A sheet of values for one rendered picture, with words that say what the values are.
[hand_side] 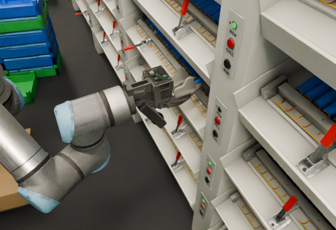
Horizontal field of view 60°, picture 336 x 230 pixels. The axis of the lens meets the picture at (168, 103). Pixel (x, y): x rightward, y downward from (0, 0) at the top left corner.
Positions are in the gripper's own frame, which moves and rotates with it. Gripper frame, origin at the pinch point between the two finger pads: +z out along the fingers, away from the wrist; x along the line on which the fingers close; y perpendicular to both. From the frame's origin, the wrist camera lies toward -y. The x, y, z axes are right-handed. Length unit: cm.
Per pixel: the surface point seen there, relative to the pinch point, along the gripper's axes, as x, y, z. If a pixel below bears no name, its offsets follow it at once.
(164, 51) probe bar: 21.9, -2.7, 0.7
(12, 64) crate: 112, -48, -55
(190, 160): -5.6, -26.2, -3.9
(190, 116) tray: -4.1, -6.9, -3.9
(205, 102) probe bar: -4.9, -2.8, 0.2
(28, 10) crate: 107, -17, -37
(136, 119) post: 48, -58, -4
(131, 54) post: 48, -19, -3
